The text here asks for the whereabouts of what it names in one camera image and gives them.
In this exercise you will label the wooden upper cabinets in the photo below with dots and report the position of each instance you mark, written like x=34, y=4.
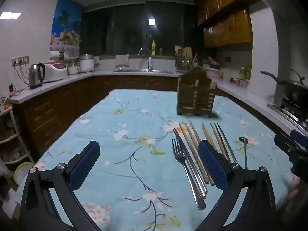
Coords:
x=226, y=28

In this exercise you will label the wooden slatted utensil holder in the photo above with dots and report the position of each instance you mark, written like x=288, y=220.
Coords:
x=195, y=98

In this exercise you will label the small glass jar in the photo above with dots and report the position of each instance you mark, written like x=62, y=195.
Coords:
x=73, y=70

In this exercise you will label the kitchen counter with wooden cabinets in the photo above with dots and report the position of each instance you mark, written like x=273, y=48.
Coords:
x=48, y=115

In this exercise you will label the metal spoon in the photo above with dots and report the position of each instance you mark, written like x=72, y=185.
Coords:
x=245, y=149

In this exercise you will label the black wall switch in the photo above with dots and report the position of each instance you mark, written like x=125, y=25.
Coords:
x=227, y=59

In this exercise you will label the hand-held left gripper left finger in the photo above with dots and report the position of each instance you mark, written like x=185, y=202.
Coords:
x=84, y=166

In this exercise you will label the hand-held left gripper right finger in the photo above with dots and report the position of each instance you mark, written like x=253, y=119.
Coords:
x=214, y=166

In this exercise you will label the black wok with lid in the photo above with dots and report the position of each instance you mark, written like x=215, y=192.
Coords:
x=293, y=89

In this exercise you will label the dish rack with utensils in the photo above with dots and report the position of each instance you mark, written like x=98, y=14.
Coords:
x=184, y=62

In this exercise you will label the wall power outlet strip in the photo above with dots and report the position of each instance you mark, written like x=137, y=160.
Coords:
x=20, y=61

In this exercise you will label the kitchen faucet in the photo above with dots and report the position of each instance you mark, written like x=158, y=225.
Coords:
x=150, y=63

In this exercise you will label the steel sink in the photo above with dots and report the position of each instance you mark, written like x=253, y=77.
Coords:
x=134, y=70

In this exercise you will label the wooden chopstick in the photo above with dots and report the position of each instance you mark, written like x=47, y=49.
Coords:
x=187, y=139
x=217, y=139
x=195, y=132
x=208, y=134
x=193, y=139

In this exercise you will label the tropical fruit wall poster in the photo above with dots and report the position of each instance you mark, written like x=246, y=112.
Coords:
x=66, y=21

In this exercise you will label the white storage rack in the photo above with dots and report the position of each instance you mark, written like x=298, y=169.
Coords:
x=16, y=128

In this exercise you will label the green yellow oil bottle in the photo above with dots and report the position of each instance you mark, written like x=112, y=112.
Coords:
x=244, y=73

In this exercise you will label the row of small seasoning jars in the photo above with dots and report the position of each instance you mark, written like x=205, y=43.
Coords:
x=240, y=83

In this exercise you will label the white and red rice cooker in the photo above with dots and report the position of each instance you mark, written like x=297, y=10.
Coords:
x=54, y=73

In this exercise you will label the hanging dish towel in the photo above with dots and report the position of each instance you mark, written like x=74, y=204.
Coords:
x=122, y=61

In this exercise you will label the ceiling light panel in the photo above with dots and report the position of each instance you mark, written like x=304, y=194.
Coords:
x=9, y=15

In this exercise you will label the dark window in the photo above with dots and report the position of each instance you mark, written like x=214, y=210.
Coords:
x=115, y=28

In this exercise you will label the dark pink pot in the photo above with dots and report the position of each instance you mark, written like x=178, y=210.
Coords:
x=215, y=65

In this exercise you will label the paper towel roll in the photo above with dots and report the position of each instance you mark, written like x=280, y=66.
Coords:
x=54, y=54

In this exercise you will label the blue floral tablecloth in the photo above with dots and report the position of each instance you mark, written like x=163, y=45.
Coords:
x=120, y=149

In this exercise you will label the metal fork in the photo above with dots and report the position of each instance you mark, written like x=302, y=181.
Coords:
x=199, y=203

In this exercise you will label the gas stove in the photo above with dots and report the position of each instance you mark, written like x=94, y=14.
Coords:
x=288, y=110

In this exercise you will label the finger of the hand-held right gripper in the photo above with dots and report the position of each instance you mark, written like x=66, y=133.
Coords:
x=287, y=144
x=300, y=138

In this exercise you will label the steel electric kettle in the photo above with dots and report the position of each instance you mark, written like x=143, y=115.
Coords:
x=36, y=75

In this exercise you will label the green rimmed container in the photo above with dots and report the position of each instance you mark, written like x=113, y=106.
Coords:
x=22, y=173

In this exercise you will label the pale pink pot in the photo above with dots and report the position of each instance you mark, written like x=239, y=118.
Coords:
x=213, y=73

